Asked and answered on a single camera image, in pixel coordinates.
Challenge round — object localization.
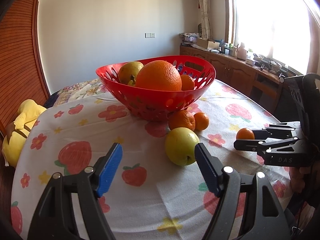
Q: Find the small mandarin orange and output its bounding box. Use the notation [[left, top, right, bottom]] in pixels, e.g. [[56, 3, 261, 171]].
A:
[[194, 112, 209, 131]]

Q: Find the floral bed quilt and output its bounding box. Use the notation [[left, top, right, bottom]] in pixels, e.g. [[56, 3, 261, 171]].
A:
[[44, 78, 108, 108]]

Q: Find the green apple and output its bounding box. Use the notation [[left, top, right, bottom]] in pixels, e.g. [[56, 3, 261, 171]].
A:
[[164, 127, 200, 166]]

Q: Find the large orange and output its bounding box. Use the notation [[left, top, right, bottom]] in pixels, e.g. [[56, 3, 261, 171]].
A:
[[136, 60, 182, 91], [181, 74, 195, 91]]

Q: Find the wooden sideboard cabinet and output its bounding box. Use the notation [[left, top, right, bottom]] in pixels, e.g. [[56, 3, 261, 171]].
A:
[[180, 45, 282, 114]]

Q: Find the red perforated plastic basket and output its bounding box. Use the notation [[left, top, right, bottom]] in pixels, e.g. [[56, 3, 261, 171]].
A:
[[95, 55, 217, 123]]

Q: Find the cardboard box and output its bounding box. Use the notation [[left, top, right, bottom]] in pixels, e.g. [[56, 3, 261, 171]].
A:
[[196, 37, 220, 50]]

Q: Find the yellow plush toy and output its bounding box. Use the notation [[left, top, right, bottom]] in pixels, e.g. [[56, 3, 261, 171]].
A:
[[2, 99, 46, 168]]

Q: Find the medium mandarin orange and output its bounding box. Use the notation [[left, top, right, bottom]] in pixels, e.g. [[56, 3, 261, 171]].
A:
[[168, 110, 196, 131]]

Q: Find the folded patterned cloth stack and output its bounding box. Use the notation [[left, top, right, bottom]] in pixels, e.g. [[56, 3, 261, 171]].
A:
[[179, 33, 202, 43]]

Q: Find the yellow-green pear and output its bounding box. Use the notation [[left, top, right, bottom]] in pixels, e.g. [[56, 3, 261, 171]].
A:
[[118, 61, 144, 86]]

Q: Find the patterned window curtain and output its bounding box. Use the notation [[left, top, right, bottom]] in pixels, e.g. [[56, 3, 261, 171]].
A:
[[198, 0, 212, 40]]

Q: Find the tiny mandarin orange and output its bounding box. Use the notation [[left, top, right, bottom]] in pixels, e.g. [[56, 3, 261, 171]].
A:
[[236, 128, 255, 140]]

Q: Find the white wall switch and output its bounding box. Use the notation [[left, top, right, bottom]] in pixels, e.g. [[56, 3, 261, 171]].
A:
[[145, 33, 156, 38]]

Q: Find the white fruit-print tablecloth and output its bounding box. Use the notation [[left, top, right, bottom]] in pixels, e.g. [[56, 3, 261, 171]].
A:
[[11, 80, 292, 239]]

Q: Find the right hand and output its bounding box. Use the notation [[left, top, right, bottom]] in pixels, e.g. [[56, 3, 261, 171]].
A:
[[289, 163, 319, 193]]

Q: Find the pink white bottle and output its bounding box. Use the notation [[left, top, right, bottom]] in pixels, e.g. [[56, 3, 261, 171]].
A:
[[236, 42, 247, 61]]

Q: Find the wooden slatted wardrobe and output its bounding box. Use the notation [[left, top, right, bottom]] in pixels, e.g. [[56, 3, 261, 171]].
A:
[[1, 0, 50, 137]]

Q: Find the window with wooden frame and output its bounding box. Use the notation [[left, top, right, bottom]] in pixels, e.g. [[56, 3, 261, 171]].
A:
[[228, 0, 319, 74]]

